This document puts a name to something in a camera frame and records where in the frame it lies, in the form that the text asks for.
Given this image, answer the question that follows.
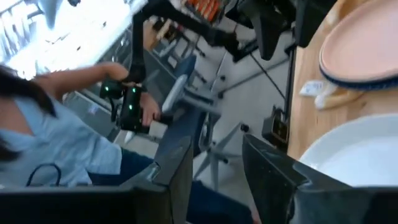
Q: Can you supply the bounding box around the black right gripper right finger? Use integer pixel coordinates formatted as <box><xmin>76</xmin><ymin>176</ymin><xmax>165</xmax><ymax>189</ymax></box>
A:
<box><xmin>242</xmin><ymin>134</ymin><xmax>352</xmax><ymax>224</ymax></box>

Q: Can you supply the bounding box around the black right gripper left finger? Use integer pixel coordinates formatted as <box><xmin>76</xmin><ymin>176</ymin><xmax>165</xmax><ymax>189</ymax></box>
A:
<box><xmin>119</xmin><ymin>135</ymin><xmax>193</xmax><ymax>224</ymax></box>

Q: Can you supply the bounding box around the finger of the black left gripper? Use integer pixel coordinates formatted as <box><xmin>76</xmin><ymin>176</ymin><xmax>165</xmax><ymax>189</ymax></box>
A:
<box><xmin>294</xmin><ymin>0</ymin><xmax>338</xmax><ymax>49</ymax></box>
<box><xmin>250</xmin><ymin>7</ymin><xmax>292</xmax><ymax>62</ymax></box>

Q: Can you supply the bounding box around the wide white shallow bowl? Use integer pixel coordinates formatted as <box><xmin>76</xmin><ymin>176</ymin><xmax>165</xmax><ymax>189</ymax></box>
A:
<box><xmin>298</xmin><ymin>113</ymin><xmax>398</xmax><ymax>188</ymax></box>

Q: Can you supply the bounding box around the blue patterned plate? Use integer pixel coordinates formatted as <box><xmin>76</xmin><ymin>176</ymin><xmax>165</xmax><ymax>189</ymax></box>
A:
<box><xmin>319</xmin><ymin>0</ymin><xmax>398</xmax><ymax>91</ymax></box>

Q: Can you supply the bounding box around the shelf with orange bins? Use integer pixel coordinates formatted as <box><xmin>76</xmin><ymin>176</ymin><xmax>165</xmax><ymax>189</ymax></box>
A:
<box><xmin>186</xmin><ymin>0</ymin><xmax>225</xmax><ymax>22</ymax></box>

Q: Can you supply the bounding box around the small white paper tag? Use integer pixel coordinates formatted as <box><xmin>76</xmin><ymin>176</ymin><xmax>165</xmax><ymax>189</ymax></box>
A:
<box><xmin>298</xmin><ymin>80</ymin><xmax>326</xmax><ymax>96</ymax></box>

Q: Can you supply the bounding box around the person's hand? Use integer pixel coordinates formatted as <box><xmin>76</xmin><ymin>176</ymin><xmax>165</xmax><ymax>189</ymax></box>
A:
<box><xmin>139</xmin><ymin>91</ymin><xmax>162</xmax><ymax>128</ymax></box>

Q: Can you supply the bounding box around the person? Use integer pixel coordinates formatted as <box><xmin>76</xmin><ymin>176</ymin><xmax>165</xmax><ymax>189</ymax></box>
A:
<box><xmin>0</xmin><ymin>60</ymin><xmax>259</xmax><ymax>224</ymax></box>

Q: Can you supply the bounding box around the small black table camera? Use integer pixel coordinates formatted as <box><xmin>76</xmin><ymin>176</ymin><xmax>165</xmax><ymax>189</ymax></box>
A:
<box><xmin>262</xmin><ymin>106</ymin><xmax>290</xmax><ymax>147</ymax></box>

